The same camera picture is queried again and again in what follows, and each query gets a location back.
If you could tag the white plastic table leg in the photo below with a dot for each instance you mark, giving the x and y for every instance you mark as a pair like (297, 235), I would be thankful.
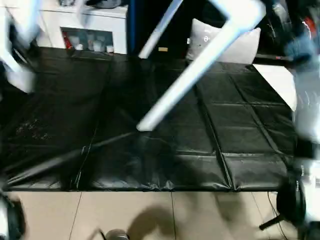
(187, 80)
(160, 32)
(81, 12)
(27, 20)

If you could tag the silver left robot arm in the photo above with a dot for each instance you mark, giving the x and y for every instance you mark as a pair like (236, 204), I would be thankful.
(10, 217)

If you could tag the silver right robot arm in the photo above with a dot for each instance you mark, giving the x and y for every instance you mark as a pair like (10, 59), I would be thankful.
(307, 120)

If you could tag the thin black bar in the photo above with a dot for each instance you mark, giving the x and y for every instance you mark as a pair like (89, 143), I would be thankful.
(272, 58)

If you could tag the white low table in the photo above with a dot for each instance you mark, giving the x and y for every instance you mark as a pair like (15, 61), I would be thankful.
(280, 82)

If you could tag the grey cushion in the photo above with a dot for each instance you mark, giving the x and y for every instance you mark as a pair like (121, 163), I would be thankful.
(245, 47)

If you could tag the black sofa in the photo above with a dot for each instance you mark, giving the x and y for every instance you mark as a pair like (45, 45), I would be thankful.
(175, 37)

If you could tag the small yellow label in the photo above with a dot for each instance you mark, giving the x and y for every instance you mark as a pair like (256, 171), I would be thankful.
(163, 49)

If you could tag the white cabinet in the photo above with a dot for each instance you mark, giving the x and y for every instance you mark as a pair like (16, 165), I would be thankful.
(112, 22)

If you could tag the white cup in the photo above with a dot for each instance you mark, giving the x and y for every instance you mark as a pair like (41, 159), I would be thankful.
(109, 49)
(79, 47)
(98, 46)

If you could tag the grey bag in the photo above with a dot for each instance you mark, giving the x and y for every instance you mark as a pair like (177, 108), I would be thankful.
(107, 3)

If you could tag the black table mat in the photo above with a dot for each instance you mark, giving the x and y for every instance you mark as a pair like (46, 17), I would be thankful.
(125, 150)

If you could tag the black metal table frame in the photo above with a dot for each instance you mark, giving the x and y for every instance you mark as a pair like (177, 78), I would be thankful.
(272, 222)

